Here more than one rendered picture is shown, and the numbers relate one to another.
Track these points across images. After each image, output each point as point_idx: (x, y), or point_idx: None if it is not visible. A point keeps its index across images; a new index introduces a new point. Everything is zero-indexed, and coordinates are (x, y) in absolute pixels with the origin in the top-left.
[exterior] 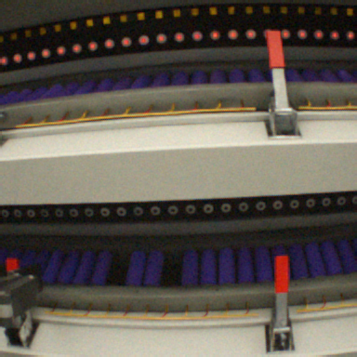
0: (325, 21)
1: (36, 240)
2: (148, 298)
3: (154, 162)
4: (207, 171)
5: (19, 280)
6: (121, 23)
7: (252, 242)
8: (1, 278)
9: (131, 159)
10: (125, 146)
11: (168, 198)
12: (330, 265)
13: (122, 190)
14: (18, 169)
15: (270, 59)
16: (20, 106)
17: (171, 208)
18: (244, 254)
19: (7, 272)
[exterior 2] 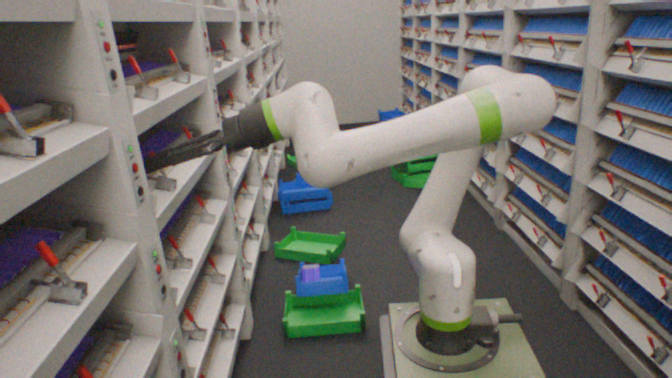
0: (128, 40)
1: None
2: None
3: (181, 94)
4: (185, 95)
5: (189, 141)
6: None
7: (140, 140)
8: (184, 144)
9: (179, 94)
10: (175, 90)
11: (181, 106)
12: (169, 138)
13: (177, 105)
14: (166, 102)
15: (174, 59)
16: (127, 81)
17: None
18: (146, 143)
19: (172, 148)
